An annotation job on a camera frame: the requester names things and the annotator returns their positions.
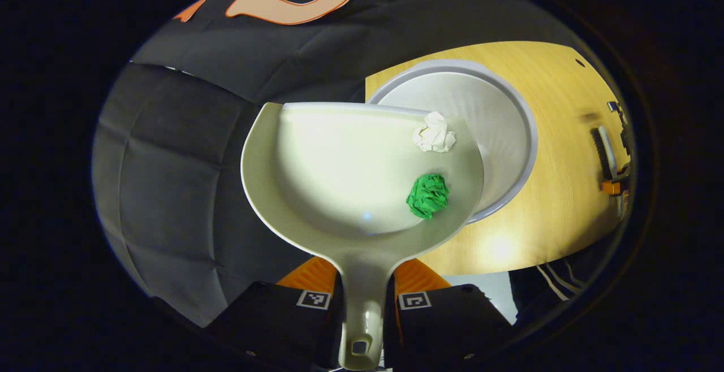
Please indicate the white dustpan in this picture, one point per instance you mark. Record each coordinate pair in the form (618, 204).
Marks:
(339, 174)

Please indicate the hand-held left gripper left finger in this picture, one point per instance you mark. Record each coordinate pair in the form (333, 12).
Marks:
(271, 321)

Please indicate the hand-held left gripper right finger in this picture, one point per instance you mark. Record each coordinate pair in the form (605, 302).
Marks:
(447, 321)

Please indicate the white ribbed garbage bin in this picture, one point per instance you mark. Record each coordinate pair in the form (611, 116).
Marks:
(498, 134)

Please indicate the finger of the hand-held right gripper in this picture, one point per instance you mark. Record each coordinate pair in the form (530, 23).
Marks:
(611, 187)
(622, 129)

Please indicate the small broom with black bristles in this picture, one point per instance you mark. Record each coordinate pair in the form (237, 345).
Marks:
(603, 154)

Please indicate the green paper ball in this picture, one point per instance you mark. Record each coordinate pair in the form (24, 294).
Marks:
(427, 195)

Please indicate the white paper ball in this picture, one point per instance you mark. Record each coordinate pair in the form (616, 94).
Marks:
(434, 133)

